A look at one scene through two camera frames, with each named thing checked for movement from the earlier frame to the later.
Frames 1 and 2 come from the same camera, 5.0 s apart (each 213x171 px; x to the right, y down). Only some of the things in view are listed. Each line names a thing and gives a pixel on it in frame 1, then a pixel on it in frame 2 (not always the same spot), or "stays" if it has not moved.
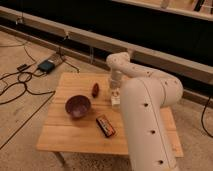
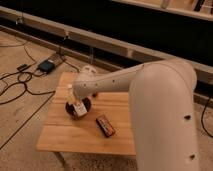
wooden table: [82, 119] stays
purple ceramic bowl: [77, 106] stays
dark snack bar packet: [105, 125] stays
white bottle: [115, 97] → [80, 109]
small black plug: [23, 67] stays
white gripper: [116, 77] → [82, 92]
